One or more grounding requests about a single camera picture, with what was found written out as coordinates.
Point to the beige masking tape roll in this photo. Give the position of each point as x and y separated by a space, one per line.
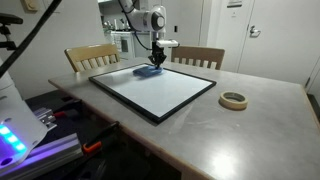
233 106

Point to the silver metal bracket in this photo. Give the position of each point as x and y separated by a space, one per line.
45 118

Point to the white closet door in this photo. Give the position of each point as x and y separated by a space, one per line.
186 20

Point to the dark oven towel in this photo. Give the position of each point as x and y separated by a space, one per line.
124 46

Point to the white kitchen oven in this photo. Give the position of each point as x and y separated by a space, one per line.
130 46

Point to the beige wall thermostat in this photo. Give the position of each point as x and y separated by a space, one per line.
30 5

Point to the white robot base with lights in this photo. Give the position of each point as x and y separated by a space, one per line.
16 113

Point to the white door with lever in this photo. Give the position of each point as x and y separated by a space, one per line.
283 40

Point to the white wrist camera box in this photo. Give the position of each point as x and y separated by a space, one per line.
168 43

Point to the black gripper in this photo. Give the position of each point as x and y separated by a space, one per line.
157 48

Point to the black framed whiteboard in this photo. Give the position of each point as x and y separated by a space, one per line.
153 91

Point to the grey kitchen counter cabinet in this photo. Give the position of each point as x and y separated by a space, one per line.
145 53

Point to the black clamp orange grip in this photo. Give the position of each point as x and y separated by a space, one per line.
59 114
91 147

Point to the blue microfibre cloth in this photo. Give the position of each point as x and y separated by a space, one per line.
145 72

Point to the brown wooden slat chair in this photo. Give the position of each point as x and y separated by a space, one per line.
196 52

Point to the light wooden slat chair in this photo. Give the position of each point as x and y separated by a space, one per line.
90 51

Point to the aluminium profile rail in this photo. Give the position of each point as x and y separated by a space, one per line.
56 150

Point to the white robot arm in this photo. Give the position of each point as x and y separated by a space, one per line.
143 18

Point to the black door latch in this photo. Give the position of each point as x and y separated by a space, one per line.
175 29

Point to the black camera on tripod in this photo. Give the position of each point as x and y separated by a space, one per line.
8 19

